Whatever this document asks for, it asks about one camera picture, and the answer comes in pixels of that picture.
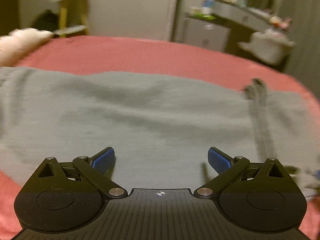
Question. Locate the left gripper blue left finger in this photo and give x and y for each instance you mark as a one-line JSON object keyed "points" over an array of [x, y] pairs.
{"points": [[93, 169]]}

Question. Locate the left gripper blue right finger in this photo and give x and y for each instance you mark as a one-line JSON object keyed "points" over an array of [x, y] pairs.
{"points": [[229, 171]]}

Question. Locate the grey sweatpants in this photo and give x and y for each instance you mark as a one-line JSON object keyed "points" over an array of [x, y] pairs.
{"points": [[161, 127]]}

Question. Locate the red ribbed bedspread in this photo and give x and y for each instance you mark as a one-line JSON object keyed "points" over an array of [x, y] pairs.
{"points": [[85, 55]]}

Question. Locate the grey upholstered chair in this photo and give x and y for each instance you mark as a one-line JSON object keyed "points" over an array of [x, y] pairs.
{"points": [[269, 46]]}

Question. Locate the grey bedside cabinet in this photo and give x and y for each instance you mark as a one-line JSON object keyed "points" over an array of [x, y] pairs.
{"points": [[205, 34]]}

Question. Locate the pink plush pillow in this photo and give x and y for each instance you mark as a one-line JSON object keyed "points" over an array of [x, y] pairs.
{"points": [[21, 42]]}

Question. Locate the yellow round side table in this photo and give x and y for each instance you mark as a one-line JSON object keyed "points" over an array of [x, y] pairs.
{"points": [[73, 19]]}

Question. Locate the black bag on floor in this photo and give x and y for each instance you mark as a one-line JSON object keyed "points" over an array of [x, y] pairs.
{"points": [[46, 20]]}

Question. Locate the grey dressing table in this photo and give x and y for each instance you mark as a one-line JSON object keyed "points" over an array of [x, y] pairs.
{"points": [[242, 22]]}

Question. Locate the blue white box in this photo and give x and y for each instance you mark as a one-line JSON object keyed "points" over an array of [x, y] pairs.
{"points": [[207, 7]]}

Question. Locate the white standing panel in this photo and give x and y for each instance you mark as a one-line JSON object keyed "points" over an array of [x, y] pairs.
{"points": [[173, 11]]}

